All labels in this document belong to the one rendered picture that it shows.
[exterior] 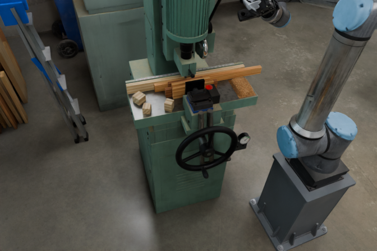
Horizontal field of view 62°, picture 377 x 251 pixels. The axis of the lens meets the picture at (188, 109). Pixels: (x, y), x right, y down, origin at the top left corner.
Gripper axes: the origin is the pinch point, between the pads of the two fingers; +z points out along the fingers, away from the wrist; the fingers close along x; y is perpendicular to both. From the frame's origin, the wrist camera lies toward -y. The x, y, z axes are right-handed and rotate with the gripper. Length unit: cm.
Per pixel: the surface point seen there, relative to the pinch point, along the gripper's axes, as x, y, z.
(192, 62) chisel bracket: 14.0, -30.6, 0.2
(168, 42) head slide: 1.2, -38.7, 3.4
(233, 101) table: 33.5, -25.7, -18.2
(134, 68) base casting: -3, -77, -11
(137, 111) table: 29, -56, 14
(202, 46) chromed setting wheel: 3.9, -31.1, -13.0
